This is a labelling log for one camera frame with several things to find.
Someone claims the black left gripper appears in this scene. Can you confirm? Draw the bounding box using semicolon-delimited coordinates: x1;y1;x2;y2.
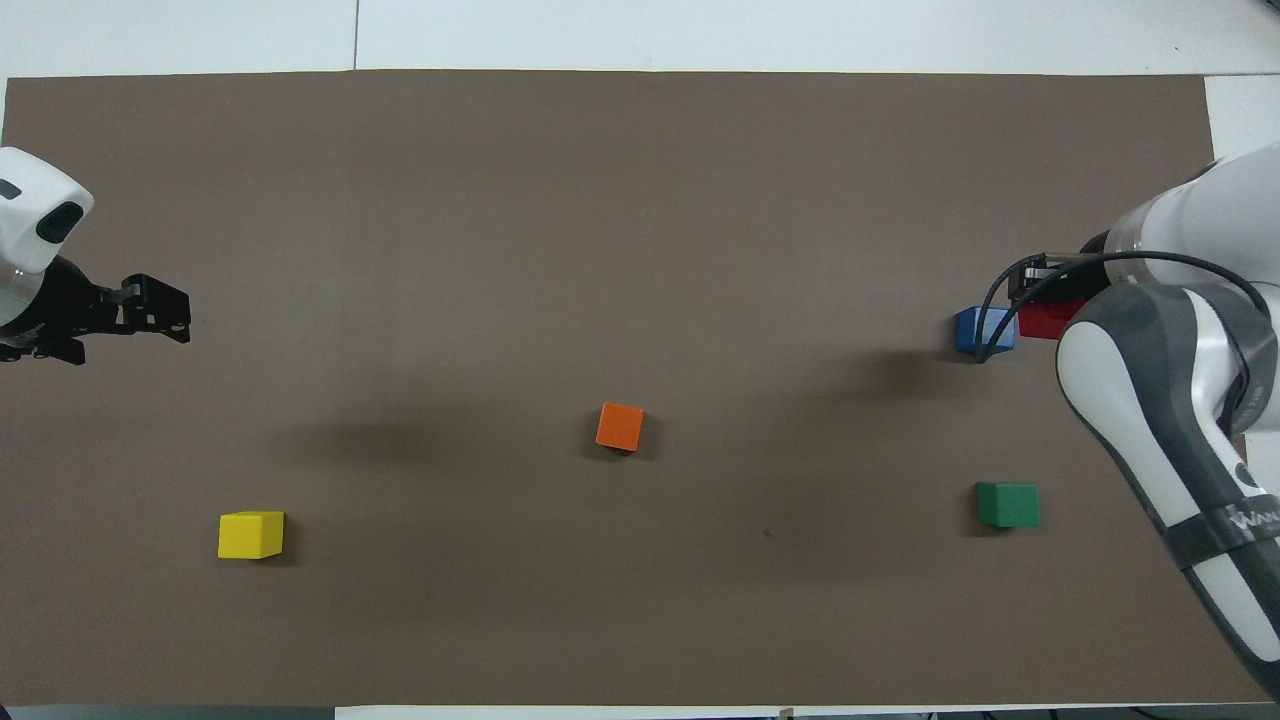
0;256;193;365

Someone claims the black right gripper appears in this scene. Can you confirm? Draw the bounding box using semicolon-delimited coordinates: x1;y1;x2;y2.
1008;231;1117;303

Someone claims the red wooden block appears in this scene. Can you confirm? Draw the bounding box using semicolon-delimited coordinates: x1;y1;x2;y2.
1017;297;1092;342

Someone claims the blue wooden block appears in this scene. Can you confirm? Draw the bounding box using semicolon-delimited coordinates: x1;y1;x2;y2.
954;306;1018;356

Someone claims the green wooden block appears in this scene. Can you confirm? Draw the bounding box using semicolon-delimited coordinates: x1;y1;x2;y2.
976;482;1041;529

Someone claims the yellow wooden block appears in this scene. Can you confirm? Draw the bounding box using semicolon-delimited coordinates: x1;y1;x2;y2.
217;511;286;561

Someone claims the orange wooden block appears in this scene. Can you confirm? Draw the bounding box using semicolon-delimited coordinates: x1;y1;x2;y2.
595;402;646;453

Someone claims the brown table mat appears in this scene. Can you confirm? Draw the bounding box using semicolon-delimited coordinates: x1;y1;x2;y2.
0;68;1276;709

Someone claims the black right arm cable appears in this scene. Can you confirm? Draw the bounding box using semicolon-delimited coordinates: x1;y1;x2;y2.
974;249;1273;364

